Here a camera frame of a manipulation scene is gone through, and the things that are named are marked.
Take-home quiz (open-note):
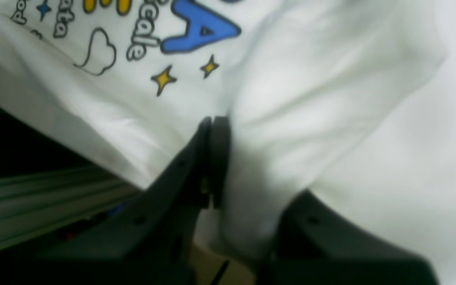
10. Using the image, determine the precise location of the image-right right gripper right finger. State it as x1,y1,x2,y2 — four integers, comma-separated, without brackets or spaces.
256,190,439,285

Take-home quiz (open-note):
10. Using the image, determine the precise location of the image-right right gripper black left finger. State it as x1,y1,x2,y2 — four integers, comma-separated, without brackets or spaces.
34,116,230,285

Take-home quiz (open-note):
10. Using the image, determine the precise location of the white printed T-shirt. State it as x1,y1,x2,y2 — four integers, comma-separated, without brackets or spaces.
0,0,450,266

